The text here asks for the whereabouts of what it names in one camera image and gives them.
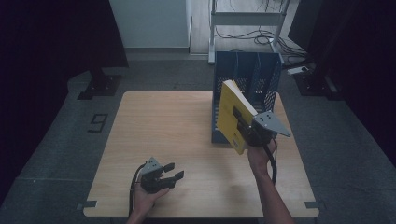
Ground white metal stand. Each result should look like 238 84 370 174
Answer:
207 0 292 65

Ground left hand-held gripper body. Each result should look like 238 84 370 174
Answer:
139 156 176 195

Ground bundle of black floor cables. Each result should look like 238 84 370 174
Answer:
214 26 309 60

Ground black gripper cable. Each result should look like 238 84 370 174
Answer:
262 143 278 187
128 162 148 217

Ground white power strip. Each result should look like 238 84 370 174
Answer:
286 65 310 77

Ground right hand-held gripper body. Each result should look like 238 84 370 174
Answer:
245 110 291 148

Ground dark curtain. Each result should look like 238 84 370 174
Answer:
0 0 130 203
288 0 396 167

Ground person's left hand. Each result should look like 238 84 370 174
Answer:
133 182 171 217

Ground black stand base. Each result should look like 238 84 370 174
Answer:
77 68 123 101
293 63 344 101

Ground blue file rack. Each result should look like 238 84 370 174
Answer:
211 50 284 145

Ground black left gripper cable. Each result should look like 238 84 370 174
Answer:
128 162 148 217

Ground yellow book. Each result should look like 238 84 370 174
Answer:
216 78 260 156

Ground white board panel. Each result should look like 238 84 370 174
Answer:
108 0 192 49

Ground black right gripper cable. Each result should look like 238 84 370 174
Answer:
262 143 278 187

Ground person's right hand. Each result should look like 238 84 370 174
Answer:
247 139 277 177

